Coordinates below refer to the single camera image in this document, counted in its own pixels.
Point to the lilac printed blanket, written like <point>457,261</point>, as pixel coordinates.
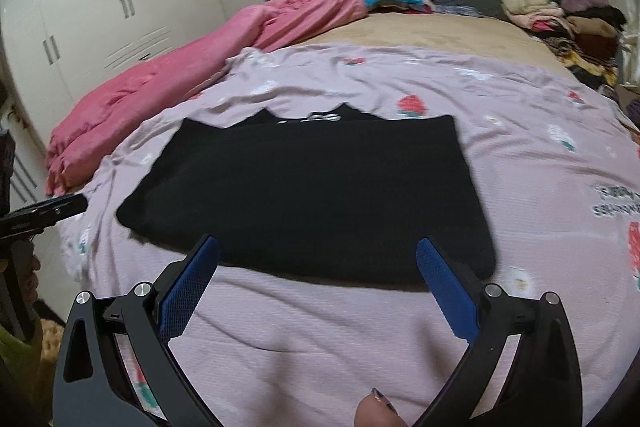
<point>325,347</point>

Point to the black garment with orange patches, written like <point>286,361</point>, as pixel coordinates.
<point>300,197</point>

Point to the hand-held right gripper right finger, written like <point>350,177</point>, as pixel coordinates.
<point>445,287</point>

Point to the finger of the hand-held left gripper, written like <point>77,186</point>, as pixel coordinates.
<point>55,209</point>

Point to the person's left hand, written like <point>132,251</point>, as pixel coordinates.
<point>35,279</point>

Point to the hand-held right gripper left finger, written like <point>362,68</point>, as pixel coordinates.
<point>190,287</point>

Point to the pink fleece blanket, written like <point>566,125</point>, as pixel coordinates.
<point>150,92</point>

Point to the beige bed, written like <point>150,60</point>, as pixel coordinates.
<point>450,32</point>

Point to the pile of assorted clothes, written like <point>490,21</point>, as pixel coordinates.
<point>590,27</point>

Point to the white wardrobe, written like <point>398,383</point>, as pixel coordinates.
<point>100,7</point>

